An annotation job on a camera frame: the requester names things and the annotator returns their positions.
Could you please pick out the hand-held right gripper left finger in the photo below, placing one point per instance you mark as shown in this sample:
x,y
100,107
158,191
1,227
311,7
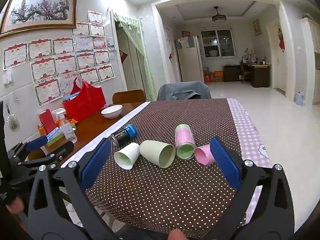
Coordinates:
x,y
96,162

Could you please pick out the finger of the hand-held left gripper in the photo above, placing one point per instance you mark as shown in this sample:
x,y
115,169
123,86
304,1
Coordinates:
x,y
37,143
60,151

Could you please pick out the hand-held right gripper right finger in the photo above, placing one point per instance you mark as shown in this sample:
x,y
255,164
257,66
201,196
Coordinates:
x,y
225,165

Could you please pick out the white cup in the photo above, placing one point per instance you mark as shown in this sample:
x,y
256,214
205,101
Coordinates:
x,y
127,155

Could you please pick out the pink label green cup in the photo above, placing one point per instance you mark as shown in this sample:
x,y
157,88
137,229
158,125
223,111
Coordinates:
x,y
184,137

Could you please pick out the pale green cup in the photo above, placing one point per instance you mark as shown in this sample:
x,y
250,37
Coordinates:
x,y
152,152

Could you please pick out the person's left hand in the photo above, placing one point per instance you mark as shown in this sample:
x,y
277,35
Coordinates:
x,y
15,206

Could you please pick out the person's right hand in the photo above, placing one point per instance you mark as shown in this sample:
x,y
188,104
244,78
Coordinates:
x,y
176,235

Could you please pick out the green box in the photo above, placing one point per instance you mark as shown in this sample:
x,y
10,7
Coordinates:
x,y
57,140

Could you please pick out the orange bottle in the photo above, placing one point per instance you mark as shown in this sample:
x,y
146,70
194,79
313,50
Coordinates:
x,y
41,130

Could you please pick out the hanging white brush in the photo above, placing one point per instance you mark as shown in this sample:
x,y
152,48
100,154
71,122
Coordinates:
x,y
12,122

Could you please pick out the blue and white box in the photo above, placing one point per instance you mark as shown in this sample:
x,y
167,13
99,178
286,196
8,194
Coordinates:
x,y
53,133

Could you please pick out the clear spray bottle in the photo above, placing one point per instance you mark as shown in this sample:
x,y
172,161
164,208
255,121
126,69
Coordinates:
x,y
67,127

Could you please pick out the wooden table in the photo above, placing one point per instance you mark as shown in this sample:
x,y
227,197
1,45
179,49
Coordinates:
x,y
95,127

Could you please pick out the pink checked tablecloth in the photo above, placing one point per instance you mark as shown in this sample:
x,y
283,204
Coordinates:
x,y
250,140

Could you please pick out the black and blue can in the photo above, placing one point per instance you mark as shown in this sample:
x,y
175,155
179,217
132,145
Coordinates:
x,y
125,135

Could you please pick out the white bowl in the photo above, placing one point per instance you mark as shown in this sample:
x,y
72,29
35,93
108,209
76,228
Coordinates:
x,y
111,112

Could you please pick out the red bag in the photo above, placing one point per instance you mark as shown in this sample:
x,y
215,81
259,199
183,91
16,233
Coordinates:
x,y
86,102

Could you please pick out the brown dotted tablecloth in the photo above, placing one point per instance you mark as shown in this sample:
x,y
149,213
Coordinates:
x,y
162,195

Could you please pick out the chair with grey jacket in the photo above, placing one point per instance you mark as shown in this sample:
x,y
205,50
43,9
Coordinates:
x,y
183,91

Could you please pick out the orange cardboard box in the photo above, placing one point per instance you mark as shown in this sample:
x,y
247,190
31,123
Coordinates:
x,y
218,76

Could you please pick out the red cardboard box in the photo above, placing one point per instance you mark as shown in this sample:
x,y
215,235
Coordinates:
x,y
208,77

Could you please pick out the dark low cabinet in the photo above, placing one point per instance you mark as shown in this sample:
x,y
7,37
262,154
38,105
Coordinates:
x,y
231,73

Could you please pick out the dark wooden chair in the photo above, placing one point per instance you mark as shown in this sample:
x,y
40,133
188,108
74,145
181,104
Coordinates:
x,y
245,73

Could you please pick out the dark wooden desk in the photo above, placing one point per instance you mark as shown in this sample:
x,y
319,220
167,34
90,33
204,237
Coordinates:
x,y
261,76

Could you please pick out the green curtain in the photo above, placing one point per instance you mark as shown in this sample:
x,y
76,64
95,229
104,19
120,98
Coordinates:
x,y
147,75

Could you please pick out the white refrigerator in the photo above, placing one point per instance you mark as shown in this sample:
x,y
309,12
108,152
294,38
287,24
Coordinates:
x,y
187,65

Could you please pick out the white door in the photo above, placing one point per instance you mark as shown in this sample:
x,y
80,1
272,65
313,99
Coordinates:
x,y
273,67

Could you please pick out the window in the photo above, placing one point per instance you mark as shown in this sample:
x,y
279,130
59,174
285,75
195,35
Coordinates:
x,y
217,42

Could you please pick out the framed blossom painting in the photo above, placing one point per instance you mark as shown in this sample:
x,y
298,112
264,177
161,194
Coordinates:
x,y
40,10

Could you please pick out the red door ornament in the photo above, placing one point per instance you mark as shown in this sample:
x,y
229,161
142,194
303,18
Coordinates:
x,y
281,41

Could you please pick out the ceiling fan lamp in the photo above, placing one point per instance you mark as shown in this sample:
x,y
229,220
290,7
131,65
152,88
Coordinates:
x,y
219,17

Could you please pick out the wall switch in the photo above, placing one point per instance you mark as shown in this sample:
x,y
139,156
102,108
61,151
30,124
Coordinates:
x,y
7,77

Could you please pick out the group of wall certificates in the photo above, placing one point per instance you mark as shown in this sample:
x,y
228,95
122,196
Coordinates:
x,y
65,63

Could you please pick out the small wall picture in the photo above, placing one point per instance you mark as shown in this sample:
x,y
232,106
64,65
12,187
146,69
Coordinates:
x,y
256,27

